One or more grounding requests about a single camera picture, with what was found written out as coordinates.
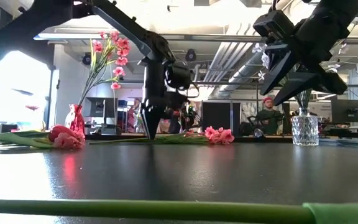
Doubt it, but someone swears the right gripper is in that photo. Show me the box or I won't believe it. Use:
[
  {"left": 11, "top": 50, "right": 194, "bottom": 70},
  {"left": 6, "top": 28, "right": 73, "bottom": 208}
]
[{"left": 259, "top": 12, "right": 351, "bottom": 107}]

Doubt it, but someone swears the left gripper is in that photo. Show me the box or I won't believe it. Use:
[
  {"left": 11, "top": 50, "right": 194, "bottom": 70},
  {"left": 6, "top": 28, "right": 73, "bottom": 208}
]
[{"left": 141, "top": 58, "right": 171, "bottom": 141}]

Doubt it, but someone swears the clear glass vase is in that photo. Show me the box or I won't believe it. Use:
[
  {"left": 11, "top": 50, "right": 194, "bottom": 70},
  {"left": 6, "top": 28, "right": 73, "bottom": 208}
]
[{"left": 291, "top": 108, "right": 319, "bottom": 146}]

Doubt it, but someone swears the red glass vase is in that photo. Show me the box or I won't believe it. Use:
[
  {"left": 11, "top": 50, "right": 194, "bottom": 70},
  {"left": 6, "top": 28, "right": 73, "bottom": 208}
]
[{"left": 64, "top": 104, "right": 85, "bottom": 135}]

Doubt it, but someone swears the person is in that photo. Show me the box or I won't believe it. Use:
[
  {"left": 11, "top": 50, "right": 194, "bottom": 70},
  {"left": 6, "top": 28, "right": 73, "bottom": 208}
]
[
  {"left": 163, "top": 102, "right": 188, "bottom": 134},
  {"left": 255, "top": 96, "right": 285, "bottom": 136}
]

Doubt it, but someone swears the colourful patterned cloth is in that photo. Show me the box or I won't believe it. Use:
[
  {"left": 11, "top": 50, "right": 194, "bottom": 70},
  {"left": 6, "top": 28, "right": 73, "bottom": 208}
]
[{"left": 126, "top": 98, "right": 203, "bottom": 134}]

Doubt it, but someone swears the floral curtain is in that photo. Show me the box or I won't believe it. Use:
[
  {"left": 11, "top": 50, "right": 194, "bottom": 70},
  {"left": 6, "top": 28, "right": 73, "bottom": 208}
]
[{"left": 241, "top": 101, "right": 291, "bottom": 128}]

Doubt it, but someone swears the black computer monitor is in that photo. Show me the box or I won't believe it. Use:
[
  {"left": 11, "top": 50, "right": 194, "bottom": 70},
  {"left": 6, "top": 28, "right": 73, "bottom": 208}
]
[
  {"left": 83, "top": 96, "right": 118, "bottom": 118},
  {"left": 331, "top": 99, "right": 358, "bottom": 124}
]

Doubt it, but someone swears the black partition panel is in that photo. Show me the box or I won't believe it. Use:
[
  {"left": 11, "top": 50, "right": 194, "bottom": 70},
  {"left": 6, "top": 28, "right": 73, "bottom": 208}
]
[{"left": 202, "top": 101, "right": 242, "bottom": 136}]

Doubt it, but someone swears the ceiling light strip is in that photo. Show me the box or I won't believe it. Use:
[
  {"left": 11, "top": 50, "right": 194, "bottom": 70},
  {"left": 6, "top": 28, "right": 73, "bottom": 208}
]
[{"left": 33, "top": 32, "right": 142, "bottom": 41}]

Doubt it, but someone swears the silver ventilation duct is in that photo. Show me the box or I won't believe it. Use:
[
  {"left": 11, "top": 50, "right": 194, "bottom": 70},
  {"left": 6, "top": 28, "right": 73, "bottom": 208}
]
[{"left": 203, "top": 42, "right": 264, "bottom": 99}]

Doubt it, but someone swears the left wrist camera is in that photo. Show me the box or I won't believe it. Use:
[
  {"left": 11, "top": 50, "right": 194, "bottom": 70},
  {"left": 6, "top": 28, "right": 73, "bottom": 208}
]
[{"left": 165, "top": 59, "right": 193, "bottom": 91}]

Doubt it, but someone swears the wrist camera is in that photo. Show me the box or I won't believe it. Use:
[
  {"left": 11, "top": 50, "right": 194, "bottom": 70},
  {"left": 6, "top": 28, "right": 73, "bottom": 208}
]
[
  {"left": 165, "top": 59, "right": 193, "bottom": 91},
  {"left": 252, "top": 10, "right": 295, "bottom": 43}
]

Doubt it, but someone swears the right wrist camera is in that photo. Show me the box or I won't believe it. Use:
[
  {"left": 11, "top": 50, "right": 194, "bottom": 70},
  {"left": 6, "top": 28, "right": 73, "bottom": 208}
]
[{"left": 252, "top": 10, "right": 295, "bottom": 43}]

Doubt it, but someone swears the black overhead frame bar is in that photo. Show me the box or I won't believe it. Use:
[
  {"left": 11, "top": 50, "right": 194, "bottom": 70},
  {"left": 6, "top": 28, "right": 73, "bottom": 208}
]
[{"left": 102, "top": 79, "right": 358, "bottom": 89}]

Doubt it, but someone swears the black table frame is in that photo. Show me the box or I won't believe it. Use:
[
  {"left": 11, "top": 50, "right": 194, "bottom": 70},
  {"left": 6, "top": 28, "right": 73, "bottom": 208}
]
[{"left": 0, "top": 133, "right": 358, "bottom": 147}]

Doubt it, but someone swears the black ceiling camera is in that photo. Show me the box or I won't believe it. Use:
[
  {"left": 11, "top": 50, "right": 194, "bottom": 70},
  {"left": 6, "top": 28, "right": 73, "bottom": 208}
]
[{"left": 185, "top": 49, "right": 198, "bottom": 62}]

